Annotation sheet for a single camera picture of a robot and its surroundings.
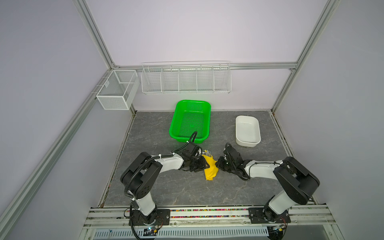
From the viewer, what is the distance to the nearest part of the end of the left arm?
720 millimetres

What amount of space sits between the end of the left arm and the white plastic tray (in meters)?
0.31

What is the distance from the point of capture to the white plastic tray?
0.99 m
